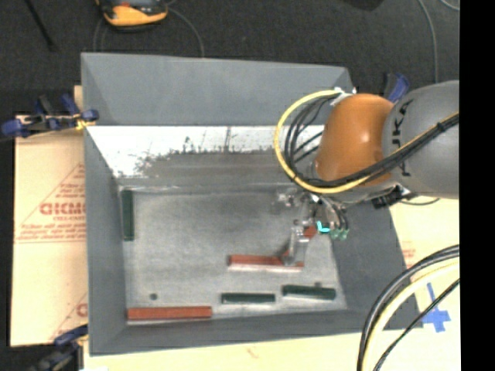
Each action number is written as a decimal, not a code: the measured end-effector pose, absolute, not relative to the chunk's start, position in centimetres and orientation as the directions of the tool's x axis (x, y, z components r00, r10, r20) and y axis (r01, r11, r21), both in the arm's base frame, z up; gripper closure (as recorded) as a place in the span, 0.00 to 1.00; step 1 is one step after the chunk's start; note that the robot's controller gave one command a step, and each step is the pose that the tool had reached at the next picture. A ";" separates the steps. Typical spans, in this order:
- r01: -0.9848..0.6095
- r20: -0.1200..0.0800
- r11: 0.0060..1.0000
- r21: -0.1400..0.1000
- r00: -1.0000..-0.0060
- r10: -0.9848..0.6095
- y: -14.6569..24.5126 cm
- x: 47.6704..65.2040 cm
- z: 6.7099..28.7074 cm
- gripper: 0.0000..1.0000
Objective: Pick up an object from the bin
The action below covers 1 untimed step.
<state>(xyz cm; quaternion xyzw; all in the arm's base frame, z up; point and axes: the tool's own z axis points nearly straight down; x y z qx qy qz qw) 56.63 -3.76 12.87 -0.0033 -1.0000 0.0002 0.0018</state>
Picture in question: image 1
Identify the grey metal bin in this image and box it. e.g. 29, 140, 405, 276
80, 52, 423, 357

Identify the red-brown flat block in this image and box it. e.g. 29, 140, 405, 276
125, 305, 214, 322
227, 254, 306, 273
278, 225, 319, 260

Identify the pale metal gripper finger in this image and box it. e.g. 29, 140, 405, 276
284, 224, 311, 268

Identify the black cylinder on white bracket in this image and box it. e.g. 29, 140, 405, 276
370, 185, 411, 210

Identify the brown cardboard board red print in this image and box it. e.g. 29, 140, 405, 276
8, 84, 460, 348

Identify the dark green flat block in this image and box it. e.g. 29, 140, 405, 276
281, 284, 337, 301
120, 189, 136, 243
220, 291, 277, 306

